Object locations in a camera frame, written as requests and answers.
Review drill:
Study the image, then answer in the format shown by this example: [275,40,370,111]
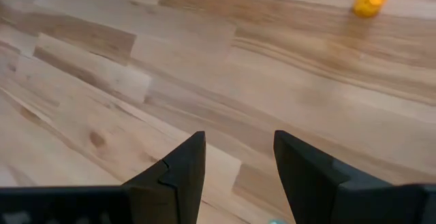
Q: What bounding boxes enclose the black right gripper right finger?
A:
[273,130,425,224]

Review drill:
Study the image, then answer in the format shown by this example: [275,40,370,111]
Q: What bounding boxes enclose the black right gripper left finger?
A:
[121,131,206,224]

